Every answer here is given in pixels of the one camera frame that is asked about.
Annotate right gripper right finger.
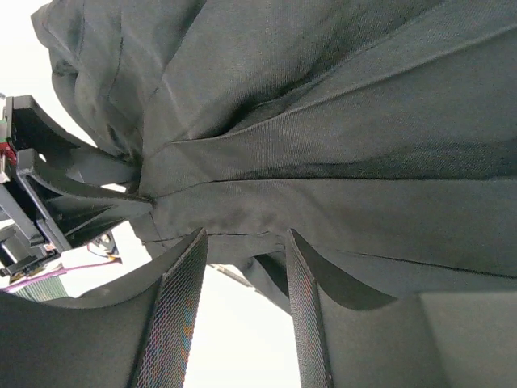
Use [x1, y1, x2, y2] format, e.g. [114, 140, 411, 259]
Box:
[286, 230, 516, 387]

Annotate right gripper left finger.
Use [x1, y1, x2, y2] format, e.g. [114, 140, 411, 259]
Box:
[1, 229, 208, 387]

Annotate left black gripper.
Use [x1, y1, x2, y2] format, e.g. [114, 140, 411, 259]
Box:
[1, 95, 153, 279]

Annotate black pleated skirt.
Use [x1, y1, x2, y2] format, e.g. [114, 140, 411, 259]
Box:
[32, 1, 516, 309]

